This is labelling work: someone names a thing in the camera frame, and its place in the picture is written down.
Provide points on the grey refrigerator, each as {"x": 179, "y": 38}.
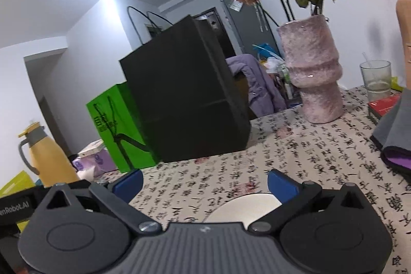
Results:
{"x": 244, "y": 30}

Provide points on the white bowl black rim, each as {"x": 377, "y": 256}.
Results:
{"x": 244, "y": 206}

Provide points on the dark entrance door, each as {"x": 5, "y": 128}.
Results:
{"x": 221, "y": 39}

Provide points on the small white box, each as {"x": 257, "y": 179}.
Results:
{"x": 91, "y": 147}

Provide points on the blue plastic bag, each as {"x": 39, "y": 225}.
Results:
{"x": 265, "y": 51}

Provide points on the yellow thermos jug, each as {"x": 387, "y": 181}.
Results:
{"x": 51, "y": 161}

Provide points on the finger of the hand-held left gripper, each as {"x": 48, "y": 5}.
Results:
{"x": 78, "y": 184}

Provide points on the yellow-green snack box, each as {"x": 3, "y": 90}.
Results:
{"x": 16, "y": 182}

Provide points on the grey purple pouch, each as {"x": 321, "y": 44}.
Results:
{"x": 395, "y": 132}

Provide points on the calligraphy print tablecloth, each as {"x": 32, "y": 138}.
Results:
{"x": 321, "y": 165}

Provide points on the pink ceramic vase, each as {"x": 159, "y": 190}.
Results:
{"x": 311, "y": 75}

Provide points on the black paper bag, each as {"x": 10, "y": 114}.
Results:
{"x": 186, "y": 100}

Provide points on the white tissue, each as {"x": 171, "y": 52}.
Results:
{"x": 86, "y": 173}

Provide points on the green paper bag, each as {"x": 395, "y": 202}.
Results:
{"x": 125, "y": 107}

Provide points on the purple tissue pack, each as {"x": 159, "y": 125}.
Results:
{"x": 99, "y": 161}

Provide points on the purple jacket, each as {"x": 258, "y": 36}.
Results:
{"x": 257, "y": 84}

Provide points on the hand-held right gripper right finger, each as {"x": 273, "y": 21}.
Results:
{"x": 281, "y": 185}

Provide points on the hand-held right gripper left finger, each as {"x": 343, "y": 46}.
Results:
{"x": 130, "y": 185}

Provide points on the clear glass cup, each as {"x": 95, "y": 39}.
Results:
{"x": 375, "y": 81}

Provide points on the red box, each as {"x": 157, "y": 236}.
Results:
{"x": 383, "y": 105}

